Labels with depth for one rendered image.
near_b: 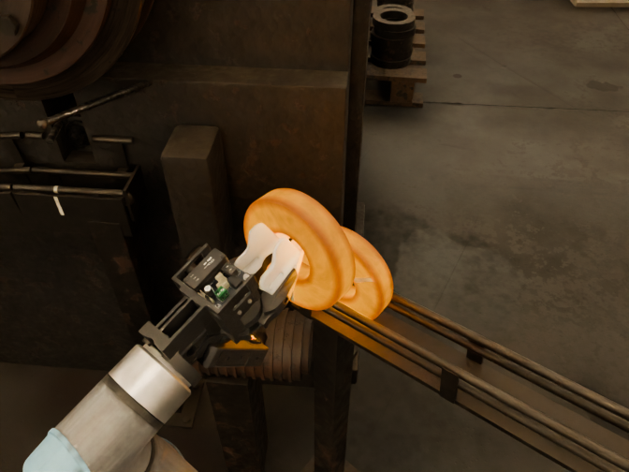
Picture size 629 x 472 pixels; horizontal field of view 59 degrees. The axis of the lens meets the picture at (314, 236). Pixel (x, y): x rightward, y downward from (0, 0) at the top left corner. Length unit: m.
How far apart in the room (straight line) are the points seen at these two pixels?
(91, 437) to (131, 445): 0.04
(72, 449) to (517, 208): 1.80
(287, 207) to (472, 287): 1.24
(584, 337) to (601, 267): 0.31
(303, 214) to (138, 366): 0.23
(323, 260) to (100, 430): 0.27
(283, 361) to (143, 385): 0.44
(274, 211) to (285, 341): 0.37
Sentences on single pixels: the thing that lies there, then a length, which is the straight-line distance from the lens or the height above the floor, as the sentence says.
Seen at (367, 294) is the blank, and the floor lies 0.71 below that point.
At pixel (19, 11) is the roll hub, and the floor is 1.05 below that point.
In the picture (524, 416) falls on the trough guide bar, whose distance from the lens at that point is 0.72.
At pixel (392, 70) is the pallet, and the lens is 2.59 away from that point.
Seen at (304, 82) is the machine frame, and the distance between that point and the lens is 0.90.
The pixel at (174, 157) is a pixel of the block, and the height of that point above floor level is 0.80.
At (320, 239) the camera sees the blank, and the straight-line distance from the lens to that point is 0.59.
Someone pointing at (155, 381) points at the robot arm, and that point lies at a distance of 0.56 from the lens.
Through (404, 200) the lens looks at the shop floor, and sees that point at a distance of 2.05.
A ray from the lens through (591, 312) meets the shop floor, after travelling 1.85.
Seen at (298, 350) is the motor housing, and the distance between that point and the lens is 0.95.
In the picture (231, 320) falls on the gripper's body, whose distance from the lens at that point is 0.56.
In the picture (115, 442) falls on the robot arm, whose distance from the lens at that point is 0.56.
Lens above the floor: 1.29
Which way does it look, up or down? 43 degrees down
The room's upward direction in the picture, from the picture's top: straight up
